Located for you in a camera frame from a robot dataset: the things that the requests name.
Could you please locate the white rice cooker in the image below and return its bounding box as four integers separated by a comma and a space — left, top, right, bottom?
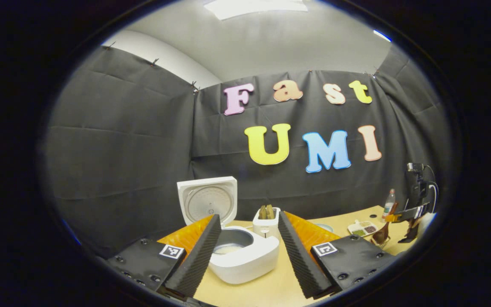
176, 176, 280, 285

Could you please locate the white divided snack tray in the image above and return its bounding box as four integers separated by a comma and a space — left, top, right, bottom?
347, 220, 378, 237

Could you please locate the brown wooden spoon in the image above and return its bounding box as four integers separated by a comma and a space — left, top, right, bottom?
373, 203, 399, 246

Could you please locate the large ceiling light panel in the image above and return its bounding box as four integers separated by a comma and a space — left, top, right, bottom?
203, 0, 309, 21

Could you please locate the black backdrop cloth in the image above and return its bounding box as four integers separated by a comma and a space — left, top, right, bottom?
43, 45, 453, 256

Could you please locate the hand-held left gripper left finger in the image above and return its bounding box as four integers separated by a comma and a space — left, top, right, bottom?
106, 214, 222, 298

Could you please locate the white rice layer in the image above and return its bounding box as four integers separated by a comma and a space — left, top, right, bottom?
214, 244, 243, 255

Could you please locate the clear plastic water bottle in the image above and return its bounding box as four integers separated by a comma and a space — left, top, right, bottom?
382, 189, 396, 220

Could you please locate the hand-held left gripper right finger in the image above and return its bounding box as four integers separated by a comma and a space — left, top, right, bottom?
278, 211, 399, 299

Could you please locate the white toaster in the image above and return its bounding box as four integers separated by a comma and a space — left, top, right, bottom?
252, 207, 281, 239

